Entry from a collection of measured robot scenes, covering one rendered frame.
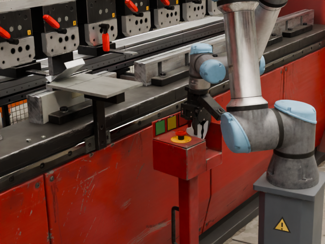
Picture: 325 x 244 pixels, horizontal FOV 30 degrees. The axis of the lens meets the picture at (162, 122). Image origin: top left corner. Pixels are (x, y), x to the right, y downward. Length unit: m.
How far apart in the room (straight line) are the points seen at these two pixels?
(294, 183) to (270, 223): 0.15
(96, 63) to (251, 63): 1.05
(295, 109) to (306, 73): 1.86
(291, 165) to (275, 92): 1.48
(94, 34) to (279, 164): 0.81
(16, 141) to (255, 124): 0.73
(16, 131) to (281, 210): 0.86
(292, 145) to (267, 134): 0.09
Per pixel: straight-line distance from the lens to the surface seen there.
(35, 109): 2.04
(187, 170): 2.06
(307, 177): 1.76
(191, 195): 2.21
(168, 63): 2.55
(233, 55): 1.68
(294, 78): 3.39
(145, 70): 2.42
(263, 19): 1.85
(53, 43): 2.01
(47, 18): 1.94
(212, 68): 1.95
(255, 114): 1.65
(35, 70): 2.23
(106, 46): 2.15
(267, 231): 1.83
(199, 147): 2.08
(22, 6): 1.92
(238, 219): 3.16
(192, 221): 2.25
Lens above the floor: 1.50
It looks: 18 degrees down
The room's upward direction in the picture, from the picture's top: 2 degrees counter-clockwise
